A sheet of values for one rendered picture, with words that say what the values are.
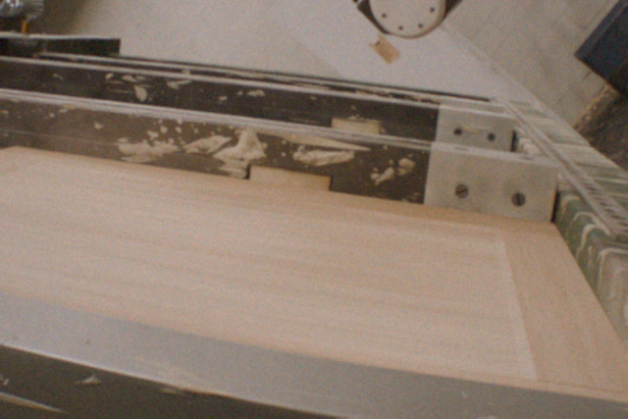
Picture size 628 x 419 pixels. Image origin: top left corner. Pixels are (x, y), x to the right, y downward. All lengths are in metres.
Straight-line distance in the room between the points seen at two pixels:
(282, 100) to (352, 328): 0.90
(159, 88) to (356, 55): 3.27
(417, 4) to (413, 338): 0.43
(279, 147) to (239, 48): 5.47
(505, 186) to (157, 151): 0.34
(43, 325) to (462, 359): 0.20
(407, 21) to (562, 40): 5.12
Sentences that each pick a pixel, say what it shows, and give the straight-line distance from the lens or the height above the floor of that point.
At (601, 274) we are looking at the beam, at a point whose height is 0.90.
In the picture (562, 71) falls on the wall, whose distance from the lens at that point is 5.90.
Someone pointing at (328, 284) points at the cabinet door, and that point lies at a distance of 0.49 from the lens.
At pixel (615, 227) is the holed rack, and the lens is 0.59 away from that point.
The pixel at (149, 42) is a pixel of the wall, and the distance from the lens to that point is 6.52.
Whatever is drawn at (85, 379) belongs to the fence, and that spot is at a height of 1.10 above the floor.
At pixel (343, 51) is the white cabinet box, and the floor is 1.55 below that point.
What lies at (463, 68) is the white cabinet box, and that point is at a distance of 4.48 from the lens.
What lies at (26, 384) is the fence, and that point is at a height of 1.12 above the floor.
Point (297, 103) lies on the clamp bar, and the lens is 1.28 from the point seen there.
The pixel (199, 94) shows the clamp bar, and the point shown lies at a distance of 1.32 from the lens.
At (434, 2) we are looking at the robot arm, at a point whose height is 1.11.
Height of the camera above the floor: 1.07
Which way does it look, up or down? 2 degrees up
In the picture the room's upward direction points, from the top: 51 degrees counter-clockwise
